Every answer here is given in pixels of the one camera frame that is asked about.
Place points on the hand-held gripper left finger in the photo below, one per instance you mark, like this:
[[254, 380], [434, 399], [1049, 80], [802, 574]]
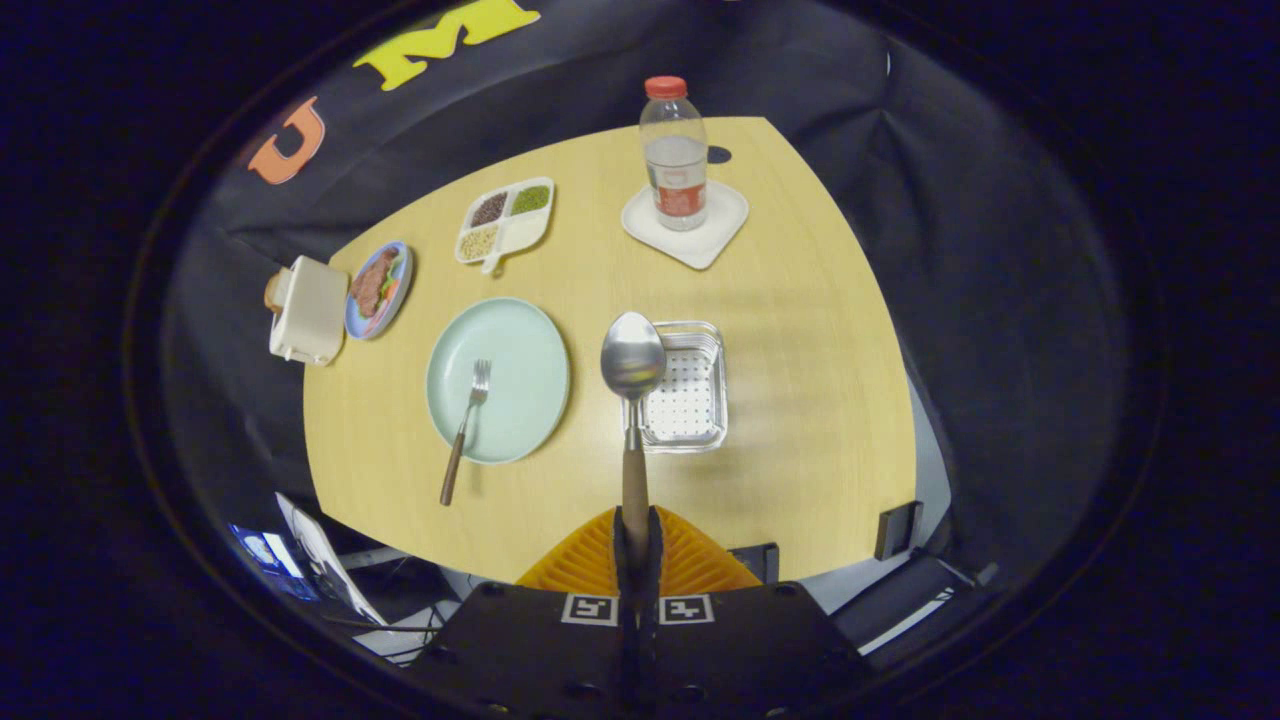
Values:
[[530, 650]]

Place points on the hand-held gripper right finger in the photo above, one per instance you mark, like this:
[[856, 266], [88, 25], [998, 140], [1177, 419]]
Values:
[[750, 650]]

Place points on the laptop with blue screen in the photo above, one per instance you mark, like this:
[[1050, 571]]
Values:
[[325, 560]]

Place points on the metal perforated drain basket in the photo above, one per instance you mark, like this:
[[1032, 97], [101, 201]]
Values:
[[695, 400]]

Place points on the pale green round plate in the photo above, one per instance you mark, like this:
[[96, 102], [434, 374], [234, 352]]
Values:
[[525, 380]]

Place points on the small blue plate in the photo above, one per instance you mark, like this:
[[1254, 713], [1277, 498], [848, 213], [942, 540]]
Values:
[[398, 285]]

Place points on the meat and vegetable food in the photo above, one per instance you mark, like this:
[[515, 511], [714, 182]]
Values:
[[370, 285]]

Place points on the white toaster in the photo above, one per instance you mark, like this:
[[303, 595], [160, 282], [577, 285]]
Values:
[[310, 315]]

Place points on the white divided bean dish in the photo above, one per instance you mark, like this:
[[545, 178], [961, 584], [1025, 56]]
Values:
[[525, 232]]

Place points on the white square coaster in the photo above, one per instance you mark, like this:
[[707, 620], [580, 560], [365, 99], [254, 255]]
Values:
[[720, 225]]

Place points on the toast slice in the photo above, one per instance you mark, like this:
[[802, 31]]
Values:
[[272, 292]]

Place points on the black backdrop cloth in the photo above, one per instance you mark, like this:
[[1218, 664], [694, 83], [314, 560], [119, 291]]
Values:
[[950, 250]]

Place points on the red-capped water bottle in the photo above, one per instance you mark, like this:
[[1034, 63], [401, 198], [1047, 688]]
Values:
[[675, 160]]

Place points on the black table clamp bracket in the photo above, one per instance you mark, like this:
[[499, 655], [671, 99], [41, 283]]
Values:
[[760, 562], [897, 530]]

